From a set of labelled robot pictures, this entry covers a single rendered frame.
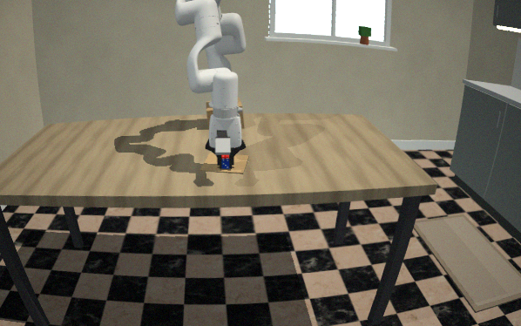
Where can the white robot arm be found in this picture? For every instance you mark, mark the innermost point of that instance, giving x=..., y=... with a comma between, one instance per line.
x=207, y=19

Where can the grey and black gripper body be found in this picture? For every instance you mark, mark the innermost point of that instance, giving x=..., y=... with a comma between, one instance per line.
x=233, y=130

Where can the blue die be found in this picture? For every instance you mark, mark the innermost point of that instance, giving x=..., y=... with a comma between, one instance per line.
x=225, y=163

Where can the brown mat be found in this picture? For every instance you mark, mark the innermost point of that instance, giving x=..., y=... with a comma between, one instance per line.
x=210, y=164

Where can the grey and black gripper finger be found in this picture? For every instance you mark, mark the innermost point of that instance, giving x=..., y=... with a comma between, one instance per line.
x=234, y=151
x=213, y=151

